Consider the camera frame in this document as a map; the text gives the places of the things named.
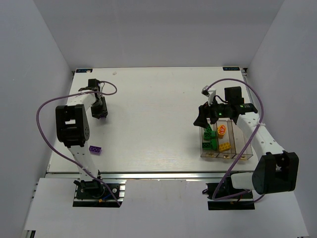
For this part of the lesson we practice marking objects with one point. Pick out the orange oval lego piece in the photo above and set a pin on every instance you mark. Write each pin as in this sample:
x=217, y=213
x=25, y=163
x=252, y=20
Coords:
x=221, y=131

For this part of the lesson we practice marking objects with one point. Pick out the blue table label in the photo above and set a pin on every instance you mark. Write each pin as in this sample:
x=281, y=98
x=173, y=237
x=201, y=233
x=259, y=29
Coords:
x=84, y=70
x=231, y=68

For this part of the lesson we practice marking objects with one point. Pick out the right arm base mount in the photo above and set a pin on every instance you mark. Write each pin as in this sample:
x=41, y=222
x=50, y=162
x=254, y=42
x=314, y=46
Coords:
x=231, y=199

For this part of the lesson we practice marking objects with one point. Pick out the right blue table label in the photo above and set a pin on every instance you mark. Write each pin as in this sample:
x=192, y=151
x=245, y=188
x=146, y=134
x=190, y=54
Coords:
x=231, y=68

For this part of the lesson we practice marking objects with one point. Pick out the yellow lego brick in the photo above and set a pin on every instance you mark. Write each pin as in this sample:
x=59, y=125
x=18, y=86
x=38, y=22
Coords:
x=224, y=147

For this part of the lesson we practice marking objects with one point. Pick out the left clear container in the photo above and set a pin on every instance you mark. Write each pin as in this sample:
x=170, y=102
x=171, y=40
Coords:
x=207, y=153

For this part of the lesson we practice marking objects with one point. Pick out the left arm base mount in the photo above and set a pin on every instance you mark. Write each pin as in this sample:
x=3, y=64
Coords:
x=92, y=194

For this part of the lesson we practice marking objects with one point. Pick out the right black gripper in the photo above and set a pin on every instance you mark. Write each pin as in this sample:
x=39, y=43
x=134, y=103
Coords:
x=204, y=113

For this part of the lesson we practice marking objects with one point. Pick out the middle clear container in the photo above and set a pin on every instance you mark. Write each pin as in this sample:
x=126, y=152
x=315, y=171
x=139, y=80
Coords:
x=226, y=138

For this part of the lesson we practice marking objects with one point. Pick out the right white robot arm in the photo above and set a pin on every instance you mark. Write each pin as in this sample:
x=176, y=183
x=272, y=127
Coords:
x=277, y=169

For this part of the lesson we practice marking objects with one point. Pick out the left blue table label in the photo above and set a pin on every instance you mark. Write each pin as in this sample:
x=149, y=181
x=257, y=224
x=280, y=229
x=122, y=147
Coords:
x=84, y=70

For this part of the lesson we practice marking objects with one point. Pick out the green lego brick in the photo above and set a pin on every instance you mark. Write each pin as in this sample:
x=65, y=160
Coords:
x=208, y=129
x=206, y=145
x=207, y=136

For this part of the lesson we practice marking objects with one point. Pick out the right clear container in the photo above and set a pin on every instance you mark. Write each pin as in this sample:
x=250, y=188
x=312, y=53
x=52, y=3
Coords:
x=239, y=142

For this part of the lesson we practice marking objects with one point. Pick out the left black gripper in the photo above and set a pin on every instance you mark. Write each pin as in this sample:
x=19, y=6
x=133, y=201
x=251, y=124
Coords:
x=99, y=113

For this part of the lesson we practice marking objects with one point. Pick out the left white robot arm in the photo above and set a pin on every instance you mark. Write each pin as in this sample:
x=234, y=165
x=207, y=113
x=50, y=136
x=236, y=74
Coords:
x=73, y=128

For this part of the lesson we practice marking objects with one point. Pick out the aluminium table rail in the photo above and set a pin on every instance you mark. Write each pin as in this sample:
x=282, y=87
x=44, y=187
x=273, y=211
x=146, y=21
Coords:
x=140, y=175

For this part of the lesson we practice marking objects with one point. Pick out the clear container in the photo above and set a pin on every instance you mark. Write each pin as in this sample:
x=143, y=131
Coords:
x=207, y=153
x=226, y=138
x=239, y=142

